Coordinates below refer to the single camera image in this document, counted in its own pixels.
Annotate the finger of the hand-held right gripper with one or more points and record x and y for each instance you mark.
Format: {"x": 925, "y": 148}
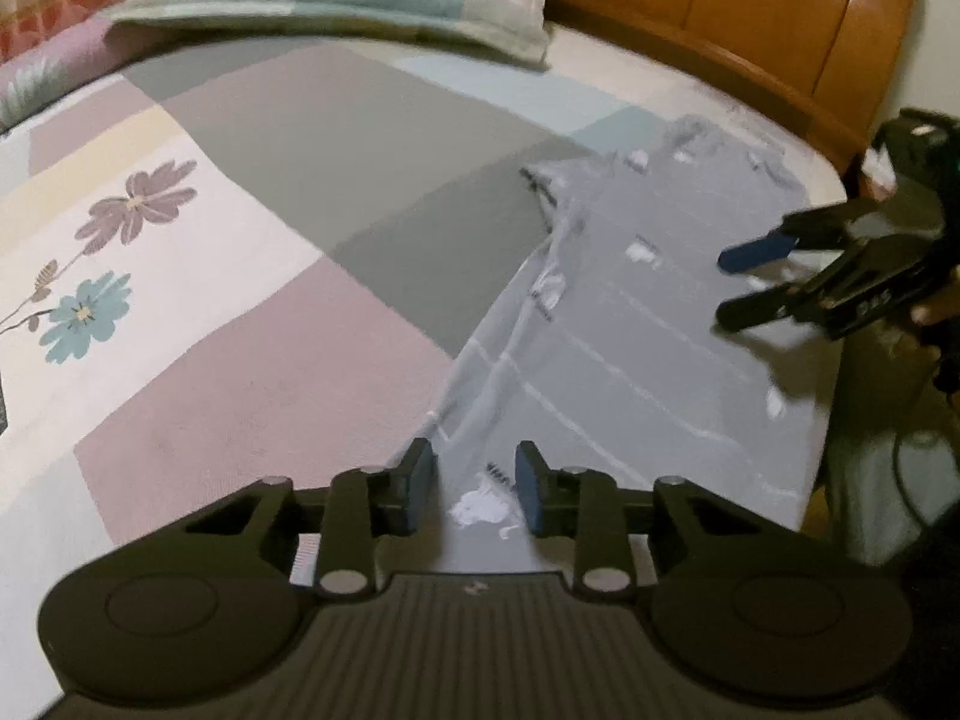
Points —
{"x": 780, "y": 304}
{"x": 757, "y": 251}

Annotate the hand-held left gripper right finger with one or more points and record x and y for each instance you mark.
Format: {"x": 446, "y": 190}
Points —
{"x": 531, "y": 491}

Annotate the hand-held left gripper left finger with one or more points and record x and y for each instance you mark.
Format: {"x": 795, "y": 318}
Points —
{"x": 421, "y": 487}

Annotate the grey striped sweatshirt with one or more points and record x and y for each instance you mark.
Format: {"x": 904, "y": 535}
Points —
{"x": 637, "y": 330}

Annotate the person's leg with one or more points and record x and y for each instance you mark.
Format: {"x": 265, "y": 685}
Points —
{"x": 870, "y": 427}

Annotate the wooden headboard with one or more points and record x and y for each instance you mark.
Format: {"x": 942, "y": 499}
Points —
{"x": 750, "y": 22}

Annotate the purple floral quilt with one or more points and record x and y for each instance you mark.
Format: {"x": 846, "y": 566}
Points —
{"x": 52, "y": 67}

